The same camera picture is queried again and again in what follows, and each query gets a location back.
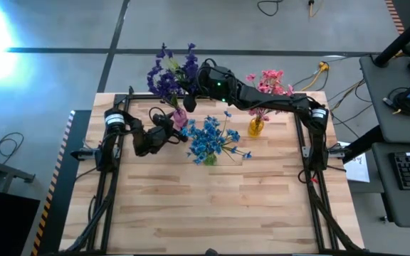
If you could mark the amber glass vase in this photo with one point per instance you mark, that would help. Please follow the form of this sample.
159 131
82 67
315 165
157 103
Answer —
256 128

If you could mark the white paper sheet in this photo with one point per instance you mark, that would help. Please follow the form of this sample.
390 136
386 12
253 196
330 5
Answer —
358 172

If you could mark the purple glass vase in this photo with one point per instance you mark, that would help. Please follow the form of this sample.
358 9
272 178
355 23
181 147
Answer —
180 119

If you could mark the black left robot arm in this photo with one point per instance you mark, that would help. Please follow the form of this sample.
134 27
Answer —
119 124

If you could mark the grey office desk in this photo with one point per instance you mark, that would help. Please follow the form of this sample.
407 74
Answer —
386 106

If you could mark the striped-edge black floor mat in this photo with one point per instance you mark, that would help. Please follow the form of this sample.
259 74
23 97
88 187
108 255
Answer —
61 199
409 9

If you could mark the silver bracket plate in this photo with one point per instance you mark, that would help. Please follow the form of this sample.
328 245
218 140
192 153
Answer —
305 151

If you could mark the black aluminium table frame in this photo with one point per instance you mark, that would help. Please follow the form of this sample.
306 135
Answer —
176 245

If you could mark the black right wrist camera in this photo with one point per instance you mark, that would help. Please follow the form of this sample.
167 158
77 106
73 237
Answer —
219 83

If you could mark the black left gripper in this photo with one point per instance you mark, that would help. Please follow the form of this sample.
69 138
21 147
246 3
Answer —
157 138

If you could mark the green glass vase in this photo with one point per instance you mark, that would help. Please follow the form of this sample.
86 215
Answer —
210 160

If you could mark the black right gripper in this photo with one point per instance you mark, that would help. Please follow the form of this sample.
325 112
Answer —
198 87

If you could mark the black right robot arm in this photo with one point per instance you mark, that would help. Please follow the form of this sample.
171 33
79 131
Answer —
279 103

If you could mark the pink artificial flower bunch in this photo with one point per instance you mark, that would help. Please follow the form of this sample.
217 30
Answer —
260 113
287 90
272 74

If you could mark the black floor cabinet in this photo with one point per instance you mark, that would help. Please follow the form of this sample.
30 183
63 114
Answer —
5 224

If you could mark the black stand pole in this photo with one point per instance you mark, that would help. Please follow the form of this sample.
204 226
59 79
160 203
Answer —
400 39

